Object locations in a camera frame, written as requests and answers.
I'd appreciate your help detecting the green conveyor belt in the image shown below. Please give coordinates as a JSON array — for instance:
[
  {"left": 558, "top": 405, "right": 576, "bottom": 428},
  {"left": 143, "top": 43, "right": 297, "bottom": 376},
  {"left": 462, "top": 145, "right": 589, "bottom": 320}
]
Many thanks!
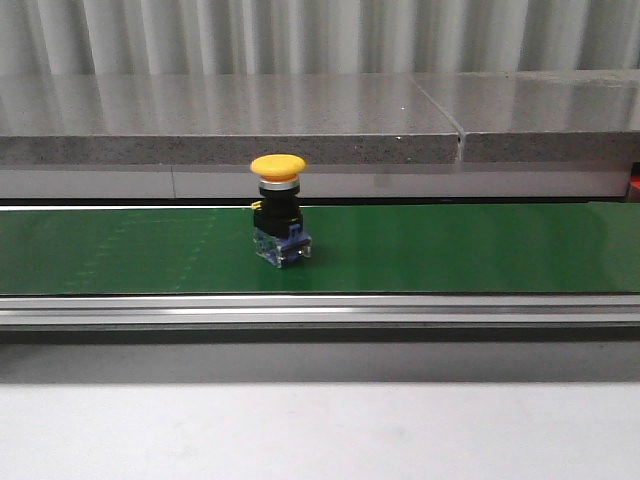
[{"left": 1, "top": 203, "right": 639, "bottom": 331}]

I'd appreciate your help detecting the white pleated curtain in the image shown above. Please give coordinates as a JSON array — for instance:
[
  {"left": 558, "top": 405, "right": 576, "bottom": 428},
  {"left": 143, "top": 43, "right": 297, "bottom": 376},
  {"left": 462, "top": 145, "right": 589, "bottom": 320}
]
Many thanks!
[{"left": 1, "top": 1, "right": 639, "bottom": 75}]

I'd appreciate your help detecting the grey stone counter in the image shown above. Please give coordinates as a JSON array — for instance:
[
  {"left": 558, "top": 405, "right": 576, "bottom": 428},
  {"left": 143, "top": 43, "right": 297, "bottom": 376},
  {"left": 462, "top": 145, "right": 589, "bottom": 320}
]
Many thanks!
[{"left": 0, "top": 69, "right": 640, "bottom": 201}]

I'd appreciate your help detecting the red plastic tray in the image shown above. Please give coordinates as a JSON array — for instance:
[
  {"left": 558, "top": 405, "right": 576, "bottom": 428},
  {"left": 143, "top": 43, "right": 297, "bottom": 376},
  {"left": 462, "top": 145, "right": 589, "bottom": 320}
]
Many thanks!
[{"left": 625, "top": 162, "right": 640, "bottom": 203}]

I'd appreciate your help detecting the yellow push button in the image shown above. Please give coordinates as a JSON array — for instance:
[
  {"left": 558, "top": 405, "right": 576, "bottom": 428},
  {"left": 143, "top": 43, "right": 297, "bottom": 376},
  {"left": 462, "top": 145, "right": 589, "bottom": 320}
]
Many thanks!
[{"left": 250, "top": 153, "right": 312, "bottom": 268}]

